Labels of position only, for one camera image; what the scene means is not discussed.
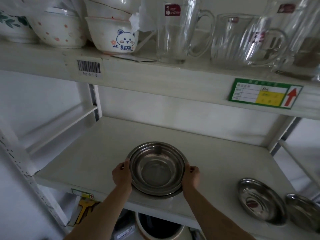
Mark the person's left hand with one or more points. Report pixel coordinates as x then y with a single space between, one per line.
121 177

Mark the person's right hand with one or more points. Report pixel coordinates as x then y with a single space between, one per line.
191 179

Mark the person's right thumb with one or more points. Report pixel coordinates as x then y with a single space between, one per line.
186 169

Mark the person's left thumb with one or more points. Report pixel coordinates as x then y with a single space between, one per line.
127 166

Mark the stainless steel bowl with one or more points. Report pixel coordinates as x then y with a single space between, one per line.
157 169

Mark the person's left forearm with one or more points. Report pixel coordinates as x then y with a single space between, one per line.
100 214

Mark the person's right forearm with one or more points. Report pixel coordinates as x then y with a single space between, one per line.
212 217

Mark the small yellow shelf label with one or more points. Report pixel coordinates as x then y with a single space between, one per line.
83 194

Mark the white pot with dark inside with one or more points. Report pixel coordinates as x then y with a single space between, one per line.
160 227

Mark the grey box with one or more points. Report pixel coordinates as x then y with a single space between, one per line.
123 232

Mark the round stainless steel plate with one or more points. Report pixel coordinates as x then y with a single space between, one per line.
261 201
303 212

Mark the white metal shelf rack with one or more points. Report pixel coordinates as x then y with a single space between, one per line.
200 79

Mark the white barcode sticker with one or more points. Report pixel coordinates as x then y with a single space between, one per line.
89 68

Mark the flat paper card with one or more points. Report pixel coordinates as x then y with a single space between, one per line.
135 58

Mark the green shelf label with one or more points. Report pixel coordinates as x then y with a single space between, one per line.
265 93

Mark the white bowl with bear print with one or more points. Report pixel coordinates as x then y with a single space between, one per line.
110 34

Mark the ribbed glass pitcher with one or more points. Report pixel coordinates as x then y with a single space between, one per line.
237 42

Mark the smooth glass pitcher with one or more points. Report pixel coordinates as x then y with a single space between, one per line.
172 32

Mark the clear plastic wrap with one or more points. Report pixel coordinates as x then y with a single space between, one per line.
143 14

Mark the white bowl with pink flowers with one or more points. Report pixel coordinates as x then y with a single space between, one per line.
58 29

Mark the plain white bowl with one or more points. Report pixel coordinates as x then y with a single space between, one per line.
105 9

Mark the tall glass pitcher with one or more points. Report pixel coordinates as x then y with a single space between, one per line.
300 37

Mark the white bowl with green leaves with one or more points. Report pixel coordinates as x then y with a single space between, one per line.
15 25

